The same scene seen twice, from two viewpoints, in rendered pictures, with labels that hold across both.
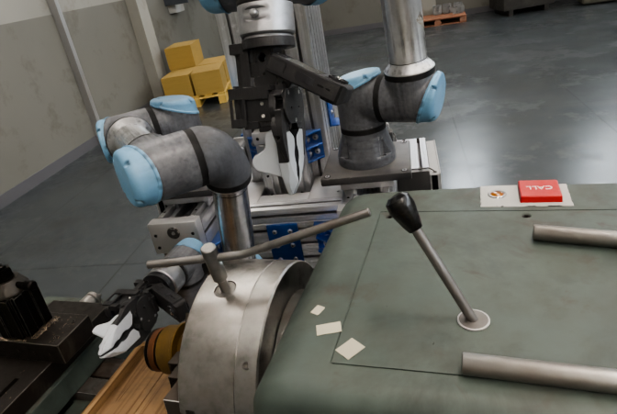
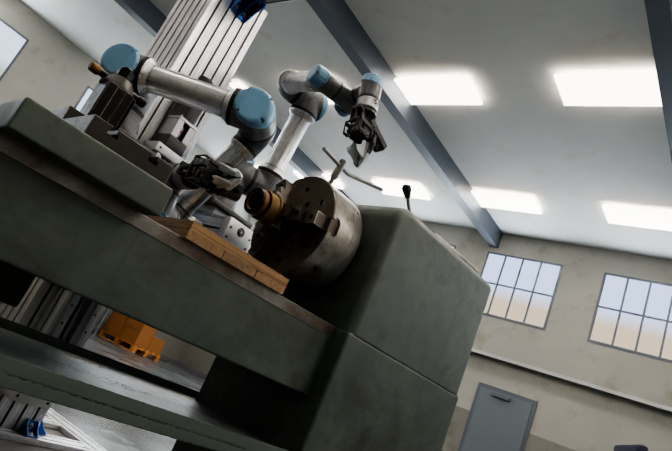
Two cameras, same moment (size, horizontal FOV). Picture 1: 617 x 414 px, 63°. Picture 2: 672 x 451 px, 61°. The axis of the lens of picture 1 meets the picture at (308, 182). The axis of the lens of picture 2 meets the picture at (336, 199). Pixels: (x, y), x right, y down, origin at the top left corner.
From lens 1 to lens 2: 180 cm
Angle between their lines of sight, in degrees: 74
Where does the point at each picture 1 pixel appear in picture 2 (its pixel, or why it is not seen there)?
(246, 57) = (364, 111)
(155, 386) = not seen: hidden behind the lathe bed
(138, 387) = not seen: hidden behind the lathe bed
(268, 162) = (361, 149)
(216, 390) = (349, 215)
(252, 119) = (364, 131)
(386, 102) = (260, 180)
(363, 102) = (248, 172)
